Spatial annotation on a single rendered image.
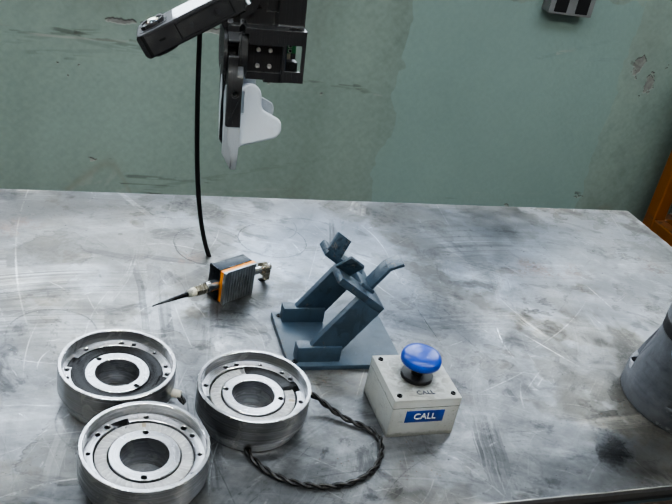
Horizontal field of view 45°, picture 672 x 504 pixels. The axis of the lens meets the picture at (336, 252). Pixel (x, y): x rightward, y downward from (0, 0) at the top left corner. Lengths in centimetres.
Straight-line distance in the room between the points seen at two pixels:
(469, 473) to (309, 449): 15
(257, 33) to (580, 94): 204
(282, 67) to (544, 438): 46
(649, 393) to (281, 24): 55
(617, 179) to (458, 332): 208
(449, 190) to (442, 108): 29
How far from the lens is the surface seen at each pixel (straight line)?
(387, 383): 78
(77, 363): 79
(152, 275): 97
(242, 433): 73
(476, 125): 263
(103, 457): 70
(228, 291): 93
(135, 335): 81
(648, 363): 95
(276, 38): 82
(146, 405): 73
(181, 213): 112
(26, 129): 236
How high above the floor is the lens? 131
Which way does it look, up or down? 28 degrees down
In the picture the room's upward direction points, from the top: 11 degrees clockwise
